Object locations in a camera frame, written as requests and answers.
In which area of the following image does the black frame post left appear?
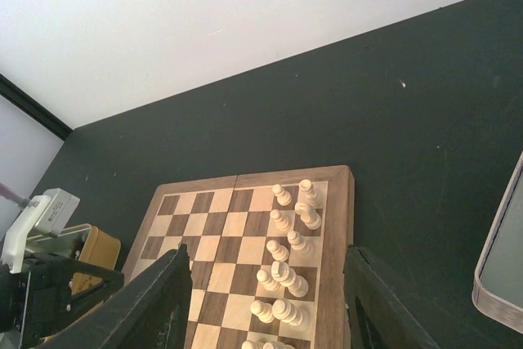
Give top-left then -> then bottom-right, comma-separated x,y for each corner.
0,75 -> 73,141

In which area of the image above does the white queen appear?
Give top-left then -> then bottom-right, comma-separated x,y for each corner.
270,261 -> 309,298

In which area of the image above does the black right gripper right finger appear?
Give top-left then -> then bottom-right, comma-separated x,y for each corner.
343,244 -> 440,348

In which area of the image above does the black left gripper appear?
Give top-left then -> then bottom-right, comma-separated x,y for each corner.
1,253 -> 124,348

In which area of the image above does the wooden chess board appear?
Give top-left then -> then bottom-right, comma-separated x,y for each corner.
123,165 -> 355,348

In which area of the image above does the white knight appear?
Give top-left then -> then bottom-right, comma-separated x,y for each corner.
294,202 -> 322,230

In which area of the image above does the yellow metal tin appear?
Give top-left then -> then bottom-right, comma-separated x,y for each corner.
24,224 -> 121,320

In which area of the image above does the white king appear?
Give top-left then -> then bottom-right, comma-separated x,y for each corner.
272,298 -> 311,331

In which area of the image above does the white pawn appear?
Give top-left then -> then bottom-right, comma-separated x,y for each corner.
266,239 -> 289,262
272,184 -> 292,206
270,209 -> 293,232
257,269 -> 281,292
250,300 -> 275,324

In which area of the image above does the white rook far corner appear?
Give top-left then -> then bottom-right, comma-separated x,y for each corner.
299,179 -> 323,208

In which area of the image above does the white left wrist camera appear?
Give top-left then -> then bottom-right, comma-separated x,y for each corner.
1,185 -> 80,274

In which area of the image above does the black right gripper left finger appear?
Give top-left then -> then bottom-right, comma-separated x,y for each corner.
41,244 -> 192,349

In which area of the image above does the white pawn far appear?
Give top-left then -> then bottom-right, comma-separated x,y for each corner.
272,184 -> 292,206

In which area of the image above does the white bishop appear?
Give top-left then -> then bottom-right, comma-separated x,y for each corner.
287,230 -> 314,257

